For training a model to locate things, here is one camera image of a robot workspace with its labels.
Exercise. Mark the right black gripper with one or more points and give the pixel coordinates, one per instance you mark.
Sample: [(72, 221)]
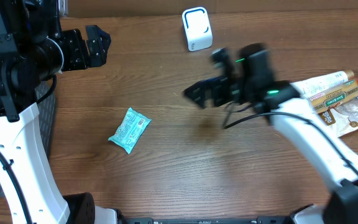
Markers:
[(224, 90)]

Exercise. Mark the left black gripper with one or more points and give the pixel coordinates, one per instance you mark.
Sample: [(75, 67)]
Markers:
[(94, 57)]

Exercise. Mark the white tube gold cap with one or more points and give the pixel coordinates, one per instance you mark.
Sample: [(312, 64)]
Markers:
[(313, 86)]

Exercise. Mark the teal snack packet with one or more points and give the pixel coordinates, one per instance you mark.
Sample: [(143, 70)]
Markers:
[(130, 130)]

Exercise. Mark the orange spaghetti pack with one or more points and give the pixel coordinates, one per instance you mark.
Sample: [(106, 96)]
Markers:
[(335, 96)]

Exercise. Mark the beige clear food pouch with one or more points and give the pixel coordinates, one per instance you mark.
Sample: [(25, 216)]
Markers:
[(342, 119)]

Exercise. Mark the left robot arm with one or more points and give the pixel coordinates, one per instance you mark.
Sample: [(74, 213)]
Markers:
[(33, 49)]

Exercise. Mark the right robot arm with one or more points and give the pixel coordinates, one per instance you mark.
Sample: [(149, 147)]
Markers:
[(291, 115)]

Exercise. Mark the white barcode scanner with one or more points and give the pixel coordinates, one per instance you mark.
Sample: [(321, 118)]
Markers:
[(197, 28)]

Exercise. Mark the grey plastic mesh basket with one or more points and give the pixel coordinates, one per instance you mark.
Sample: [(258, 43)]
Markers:
[(47, 110)]

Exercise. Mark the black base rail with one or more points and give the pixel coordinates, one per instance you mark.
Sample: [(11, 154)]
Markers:
[(258, 220)]

